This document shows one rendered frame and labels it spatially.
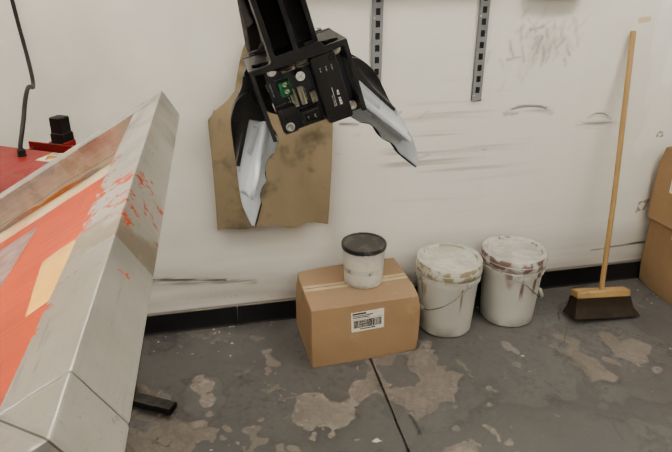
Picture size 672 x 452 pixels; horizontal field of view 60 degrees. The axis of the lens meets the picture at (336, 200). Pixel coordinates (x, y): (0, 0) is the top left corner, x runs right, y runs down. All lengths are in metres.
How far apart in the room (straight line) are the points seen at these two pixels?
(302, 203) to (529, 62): 1.23
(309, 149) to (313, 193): 0.21
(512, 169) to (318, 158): 0.99
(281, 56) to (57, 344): 0.22
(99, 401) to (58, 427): 0.03
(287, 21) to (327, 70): 0.04
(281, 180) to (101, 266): 2.26
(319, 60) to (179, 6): 2.08
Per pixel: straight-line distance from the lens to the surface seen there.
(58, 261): 0.55
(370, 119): 0.48
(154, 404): 2.55
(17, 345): 0.45
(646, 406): 2.79
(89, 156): 0.77
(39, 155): 2.05
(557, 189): 3.17
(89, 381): 0.27
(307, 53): 0.40
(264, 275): 2.85
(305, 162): 2.58
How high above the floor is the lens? 1.68
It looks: 23 degrees down
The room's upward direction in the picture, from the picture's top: straight up
